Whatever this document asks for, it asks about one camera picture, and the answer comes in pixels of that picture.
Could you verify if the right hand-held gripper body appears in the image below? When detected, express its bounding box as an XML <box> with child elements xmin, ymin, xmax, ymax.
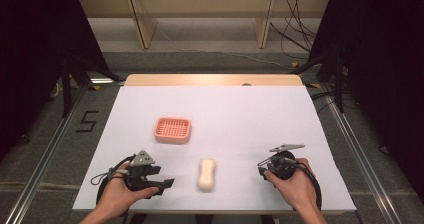
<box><xmin>265</xmin><ymin>143</ymin><xmax>306</xmax><ymax>182</ymax></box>

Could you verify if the bundle of black floor cables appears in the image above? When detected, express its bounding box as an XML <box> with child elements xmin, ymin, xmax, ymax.
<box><xmin>269</xmin><ymin>0</ymin><xmax>318</xmax><ymax>61</ymax></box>

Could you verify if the wooden table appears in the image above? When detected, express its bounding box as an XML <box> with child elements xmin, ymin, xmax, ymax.
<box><xmin>123</xmin><ymin>73</ymin><xmax>304</xmax><ymax>87</ymax></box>

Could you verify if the light wooden desk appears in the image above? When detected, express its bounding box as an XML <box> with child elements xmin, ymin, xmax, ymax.
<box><xmin>76</xmin><ymin>0</ymin><xmax>333</xmax><ymax>50</ymax></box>

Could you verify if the person's left hand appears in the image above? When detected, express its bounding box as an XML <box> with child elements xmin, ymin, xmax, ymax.
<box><xmin>96</xmin><ymin>161</ymin><xmax>161</xmax><ymax>219</ymax></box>

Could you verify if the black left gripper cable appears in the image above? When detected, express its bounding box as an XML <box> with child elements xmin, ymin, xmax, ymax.
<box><xmin>90</xmin><ymin>155</ymin><xmax>136</xmax><ymax>224</ymax></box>

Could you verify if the orange plastic basket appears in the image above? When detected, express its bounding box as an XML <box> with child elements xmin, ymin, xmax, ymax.
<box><xmin>153</xmin><ymin>116</ymin><xmax>193</xmax><ymax>145</ymax></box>

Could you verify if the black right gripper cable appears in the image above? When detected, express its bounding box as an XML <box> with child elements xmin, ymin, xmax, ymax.
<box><xmin>285</xmin><ymin>157</ymin><xmax>323</xmax><ymax>212</ymax></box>

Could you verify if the metal floor rail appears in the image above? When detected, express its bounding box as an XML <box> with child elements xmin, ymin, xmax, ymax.
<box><xmin>2</xmin><ymin>83</ymin><xmax>92</xmax><ymax>224</ymax></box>
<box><xmin>320</xmin><ymin>83</ymin><xmax>405</xmax><ymax>224</ymax></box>

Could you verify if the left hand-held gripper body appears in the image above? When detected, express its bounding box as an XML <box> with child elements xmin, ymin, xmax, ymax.
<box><xmin>124</xmin><ymin>149</ymin><xmax>162</xmax><ymax>192</ymax></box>

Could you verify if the black metal stand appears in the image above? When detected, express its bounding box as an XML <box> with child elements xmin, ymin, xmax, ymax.
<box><xmin>291</xmin><ymin>49</ymin><xmax>348</xmax><ymax>114</ymax></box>
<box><xmin>58</xmin><ymin>52</ymin><xmax>125</xmax><ymax>119</ymax></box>

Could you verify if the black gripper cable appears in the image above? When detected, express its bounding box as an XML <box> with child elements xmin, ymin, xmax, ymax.
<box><xmin>90</xmin><ymin>155</ymin><xmax>136</xmax><ymax>224</ymax></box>
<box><xmin>285</xmin><ymin>157</ymin><xmax>323</xmax><ymax>212</ymax></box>

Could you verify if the dark curtain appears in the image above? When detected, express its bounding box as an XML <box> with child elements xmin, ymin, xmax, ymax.
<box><xmin>308</xmin><ymin>0</ymin><xmax>424</xmax><ymax>195</ymax></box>
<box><xmin>0</xmin><ymin>0</ymin><xmax>111</xmax><ymax>162</ymax></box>

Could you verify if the white table mat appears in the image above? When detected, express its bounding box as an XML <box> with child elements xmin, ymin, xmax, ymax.
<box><xmin>72</xmin><ymin>85</ymin><xmax>358</xmax><ymax>214</ymax></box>

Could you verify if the white floor cable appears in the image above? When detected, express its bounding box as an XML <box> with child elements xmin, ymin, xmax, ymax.
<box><xmin>155</xmin><ymin>26</ymin><xmax>295</xmax><ymax>69</ymax></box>

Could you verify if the person's right hand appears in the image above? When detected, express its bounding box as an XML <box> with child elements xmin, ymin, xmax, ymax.
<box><xmin>263</xmin><ymin>157</ymin><xmax>318</xmax><ymax>216</ymax></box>

